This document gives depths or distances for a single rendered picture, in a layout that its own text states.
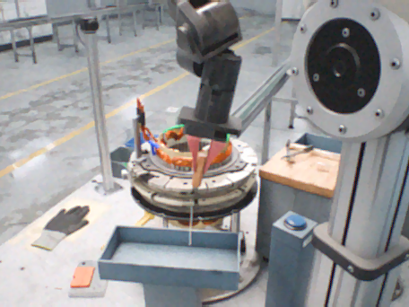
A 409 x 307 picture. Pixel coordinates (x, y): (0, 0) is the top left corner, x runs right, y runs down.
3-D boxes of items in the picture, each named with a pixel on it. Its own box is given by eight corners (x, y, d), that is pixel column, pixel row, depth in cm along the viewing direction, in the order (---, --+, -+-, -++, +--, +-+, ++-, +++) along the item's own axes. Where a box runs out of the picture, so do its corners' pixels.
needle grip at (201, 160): (191, 182, 68) (198, 152, 66) (200, 184, 68) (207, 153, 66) (190, 186, 66) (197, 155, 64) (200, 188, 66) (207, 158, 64)
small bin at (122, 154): (154, 168, 158) (153, 152, 155) (136, 183, 147) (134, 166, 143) (121, 161, 164) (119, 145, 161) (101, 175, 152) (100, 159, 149)
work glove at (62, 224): (73, 202, 134) (72, 197, 133) (103, 211, 129) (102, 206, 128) (21, 242, 114) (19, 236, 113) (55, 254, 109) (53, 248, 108)
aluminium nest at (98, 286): (80, 265, 105) (79, 258, 104) (112, 264, 106) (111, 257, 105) (69, 297, 95) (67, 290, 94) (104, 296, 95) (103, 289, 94)
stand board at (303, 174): (288, 149, 113) (288, 142, 112) (352, 165, 103) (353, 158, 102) (257, 177, 98) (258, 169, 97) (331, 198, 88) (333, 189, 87)
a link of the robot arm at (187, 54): (185, 30, 51) (235, 4, 53) (148, 15, 59) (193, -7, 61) (208, 102, 58) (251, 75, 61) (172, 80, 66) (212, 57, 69)
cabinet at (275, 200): (280, 223, 124) (288, 150, 112) (336, 241, 114) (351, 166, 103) (253, 256, 109) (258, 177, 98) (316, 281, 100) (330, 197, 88)
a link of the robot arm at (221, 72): (221, 50, 54) (251, 53, 57) (196, 39, 59) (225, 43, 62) (212, 96, 57) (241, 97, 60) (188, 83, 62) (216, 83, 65)
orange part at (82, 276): (76, 269, 102) (75, 267, 101) (94, 268, 102) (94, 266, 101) (69, 288, 95) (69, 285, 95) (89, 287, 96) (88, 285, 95)
